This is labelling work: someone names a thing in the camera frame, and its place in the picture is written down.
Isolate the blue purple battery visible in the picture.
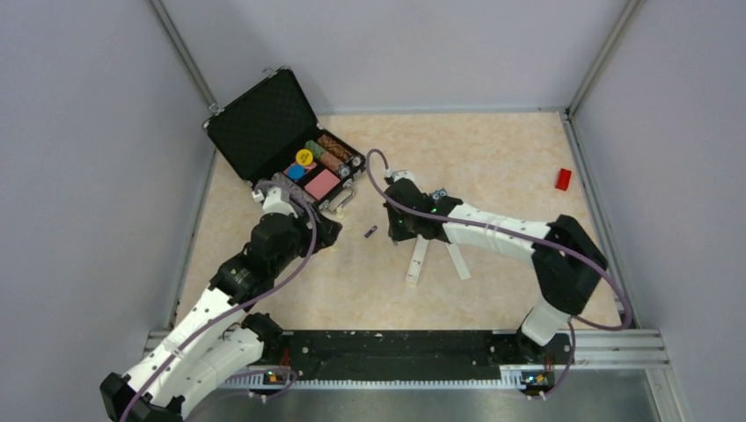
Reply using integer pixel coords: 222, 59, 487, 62
364, 225, 378, 238

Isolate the white remote control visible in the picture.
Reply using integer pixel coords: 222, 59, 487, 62
406, 236, 429, 287

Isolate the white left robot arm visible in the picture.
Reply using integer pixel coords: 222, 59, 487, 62
99, 213, 342, 421

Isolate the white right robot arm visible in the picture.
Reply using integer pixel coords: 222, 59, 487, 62
384, 177, 608, 362

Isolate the pink card deck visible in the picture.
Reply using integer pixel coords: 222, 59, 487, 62
304, 170, 340, 200

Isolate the blue poker chip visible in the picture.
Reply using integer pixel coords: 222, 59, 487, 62
286, 164, 306, 180

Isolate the yellow poker chip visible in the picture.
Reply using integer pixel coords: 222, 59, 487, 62
295, 149, 314, 167

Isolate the black poker chip case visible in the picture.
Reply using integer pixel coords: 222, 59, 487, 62
203, 67, 366, 212

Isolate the red block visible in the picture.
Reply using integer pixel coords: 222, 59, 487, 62
554, 168, 573, 192

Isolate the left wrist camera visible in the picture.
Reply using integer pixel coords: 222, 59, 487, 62
252, 186, 298, 218

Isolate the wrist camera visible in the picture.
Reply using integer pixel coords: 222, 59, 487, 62
252, 186, 298, 218
384, 169, 415, 185

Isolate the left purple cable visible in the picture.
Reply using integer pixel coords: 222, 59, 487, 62
118, 180, 319, 422

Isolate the purple cable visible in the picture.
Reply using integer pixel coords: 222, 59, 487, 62
364, 149, 635, 333
118, 180, 319, 422

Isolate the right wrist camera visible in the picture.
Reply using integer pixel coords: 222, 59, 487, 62
384, 169, 415, 185

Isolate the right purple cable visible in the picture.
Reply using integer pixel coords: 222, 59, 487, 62
364, 149, 635, 333

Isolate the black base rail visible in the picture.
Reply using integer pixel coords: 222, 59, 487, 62
232, 329, 569, 399

